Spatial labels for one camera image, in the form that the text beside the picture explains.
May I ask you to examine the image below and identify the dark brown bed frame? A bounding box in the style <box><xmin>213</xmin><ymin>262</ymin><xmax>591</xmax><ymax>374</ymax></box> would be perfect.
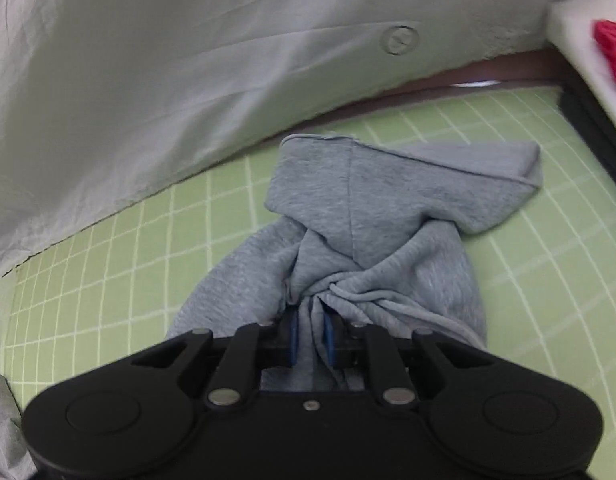
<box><xmin>265</xmin><ymin>49</ymin><xmax>564</xmax><ymax>137</ymax></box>

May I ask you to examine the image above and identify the white folded shirt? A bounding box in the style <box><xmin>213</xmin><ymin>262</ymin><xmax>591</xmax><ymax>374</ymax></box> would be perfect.
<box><xmin>544</xmin><ymin>0</ymin><xmax>616</xmax><ymax>147</ymax></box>

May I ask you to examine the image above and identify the red checked folded cloth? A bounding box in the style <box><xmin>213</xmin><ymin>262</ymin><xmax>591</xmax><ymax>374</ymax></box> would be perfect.
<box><xmin>592</xmin><ymin>19</ymin><xmax>616</xmax><ymax>93</ymax></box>

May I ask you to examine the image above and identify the light grey printed sheet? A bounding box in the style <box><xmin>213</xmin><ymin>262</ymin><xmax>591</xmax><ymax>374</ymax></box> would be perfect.
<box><xmin>0</xmin><ymin>0</ymin><xmax>616</xmax><ymax>282</ymax></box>

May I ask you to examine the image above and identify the grey hoodie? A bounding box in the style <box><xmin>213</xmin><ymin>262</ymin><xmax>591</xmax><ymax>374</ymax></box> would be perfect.
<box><xmin>0</xmin><ymin>132</ymin><xmax>542</xmax><ymax>480</ymax></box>

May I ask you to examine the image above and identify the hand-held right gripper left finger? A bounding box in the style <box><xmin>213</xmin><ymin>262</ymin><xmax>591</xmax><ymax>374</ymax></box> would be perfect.
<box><xmin>130</xmin><ymin>309</ymin><xmax>301</xmax><ymax>408</ymax></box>

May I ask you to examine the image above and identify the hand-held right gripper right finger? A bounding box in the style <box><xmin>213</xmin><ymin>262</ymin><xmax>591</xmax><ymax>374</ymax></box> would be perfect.
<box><xmin>322</xmin><ymin>309</ymin><xmax>495</xmax><ymax>408</ymax></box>

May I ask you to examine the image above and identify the green grid mat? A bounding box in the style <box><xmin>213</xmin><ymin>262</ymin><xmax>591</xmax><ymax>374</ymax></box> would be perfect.
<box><xmin>0</xmin><ymin>82</ymin><xmax>616</xmax><ymax>480</ymax></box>

